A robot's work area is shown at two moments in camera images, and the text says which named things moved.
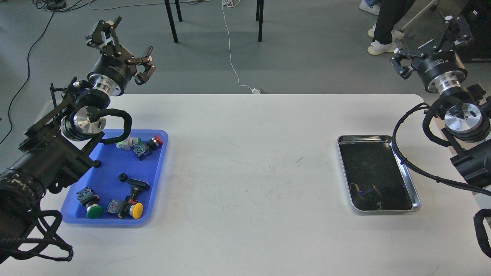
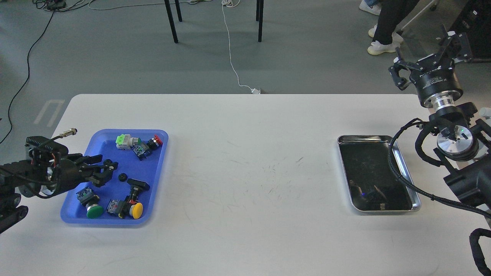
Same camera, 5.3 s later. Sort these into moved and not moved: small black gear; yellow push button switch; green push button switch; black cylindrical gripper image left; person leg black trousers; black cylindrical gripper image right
Moved: black cylindrical gripper image left; black cylindrical gripper image right
Not moved: person leg black trousers; small black gear; yellow push button switch; green push button switch
